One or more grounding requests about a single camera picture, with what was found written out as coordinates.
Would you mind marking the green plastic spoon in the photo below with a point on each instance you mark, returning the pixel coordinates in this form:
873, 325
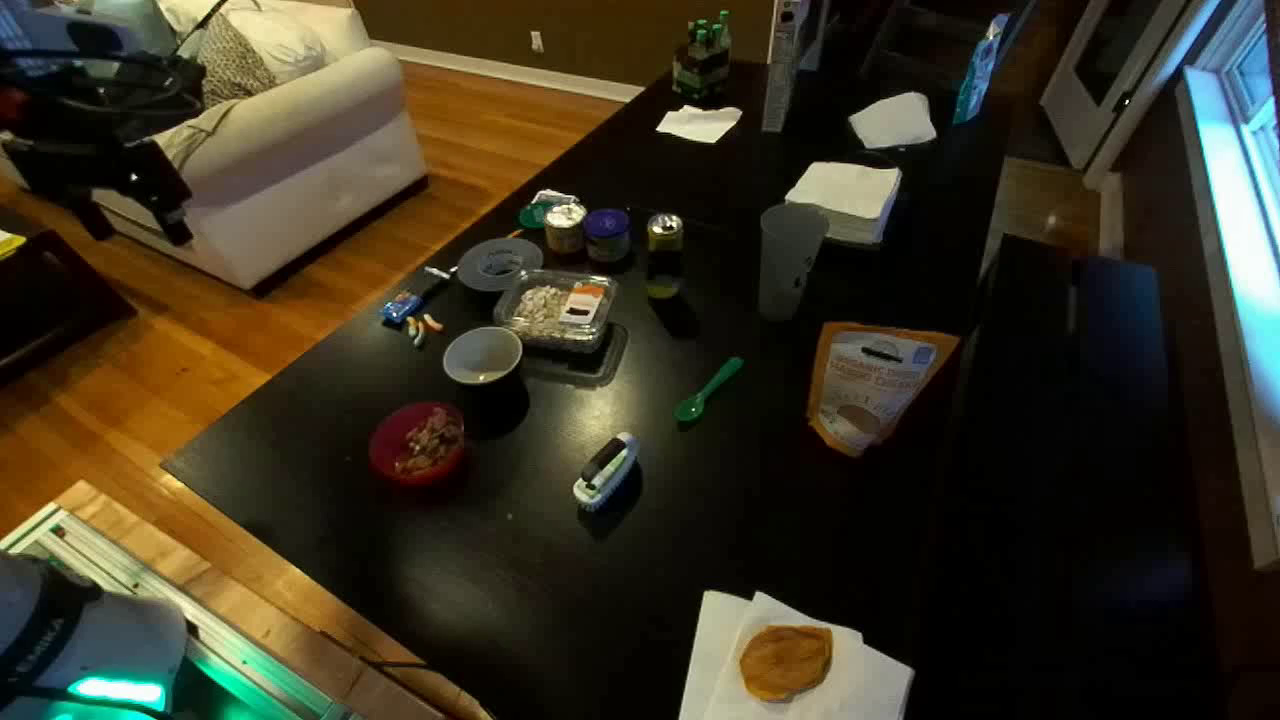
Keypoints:
701, 396

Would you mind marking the clear seed container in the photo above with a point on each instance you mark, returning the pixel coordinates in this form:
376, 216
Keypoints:
557, 308

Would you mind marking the purple lid jar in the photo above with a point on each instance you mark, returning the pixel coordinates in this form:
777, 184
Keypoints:
610, 233

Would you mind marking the black bowl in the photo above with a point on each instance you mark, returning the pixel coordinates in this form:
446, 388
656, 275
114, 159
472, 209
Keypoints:
487, 360

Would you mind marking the green round lid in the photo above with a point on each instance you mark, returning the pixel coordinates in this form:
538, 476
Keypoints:
540, 206

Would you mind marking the orange white snack bag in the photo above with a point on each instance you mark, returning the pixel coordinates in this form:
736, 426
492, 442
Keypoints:
864, 377

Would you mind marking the red snack bowl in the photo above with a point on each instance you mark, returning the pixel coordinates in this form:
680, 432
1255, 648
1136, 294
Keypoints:
416, 444

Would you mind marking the white paper far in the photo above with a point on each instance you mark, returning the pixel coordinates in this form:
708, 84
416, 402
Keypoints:
696, 127

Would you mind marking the blue plastic bag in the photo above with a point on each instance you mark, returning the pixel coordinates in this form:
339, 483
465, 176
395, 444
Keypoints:
397, 308

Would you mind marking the white napkin stack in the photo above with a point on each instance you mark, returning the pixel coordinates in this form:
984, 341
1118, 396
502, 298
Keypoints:
854, 199

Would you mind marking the green bottle pack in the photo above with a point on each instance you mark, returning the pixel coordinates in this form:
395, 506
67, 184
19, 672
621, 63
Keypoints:
704, 59

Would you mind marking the cookie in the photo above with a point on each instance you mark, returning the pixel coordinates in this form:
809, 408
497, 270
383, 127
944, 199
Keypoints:
784, 660

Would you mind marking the white folded napkin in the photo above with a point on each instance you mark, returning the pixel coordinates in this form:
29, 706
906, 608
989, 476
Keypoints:
893, 121

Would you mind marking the white sofa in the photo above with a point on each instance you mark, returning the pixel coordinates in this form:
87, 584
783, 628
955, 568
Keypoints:
300, 127

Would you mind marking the grey duct tape roll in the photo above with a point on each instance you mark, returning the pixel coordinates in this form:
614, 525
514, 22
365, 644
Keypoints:
492, 266

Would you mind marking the black camera tripod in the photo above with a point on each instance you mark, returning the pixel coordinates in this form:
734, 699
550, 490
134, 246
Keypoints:
87, 121

